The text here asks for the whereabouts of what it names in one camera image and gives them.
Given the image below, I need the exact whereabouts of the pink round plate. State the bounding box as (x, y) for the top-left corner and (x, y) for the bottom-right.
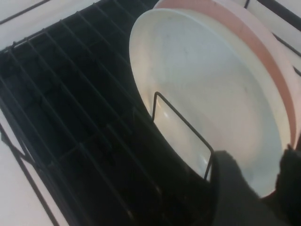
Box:
(152, 0), (300, 151)

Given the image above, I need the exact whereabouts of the black plastic drip tray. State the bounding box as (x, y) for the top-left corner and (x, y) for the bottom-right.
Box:
(0, 7), (214, 226)

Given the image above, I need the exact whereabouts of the white round plate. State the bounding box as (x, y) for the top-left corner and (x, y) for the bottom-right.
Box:
(128, 8), (291, 199)

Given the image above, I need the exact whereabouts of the black wire dish rack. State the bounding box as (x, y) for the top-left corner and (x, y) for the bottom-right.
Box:
(0, 0), (301, 226)

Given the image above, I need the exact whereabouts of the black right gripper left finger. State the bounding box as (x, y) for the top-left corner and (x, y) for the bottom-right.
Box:
(208, 150), (279, 226)

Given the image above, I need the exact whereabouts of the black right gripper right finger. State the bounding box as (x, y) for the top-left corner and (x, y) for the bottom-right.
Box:
(274, 144), (301, 226)

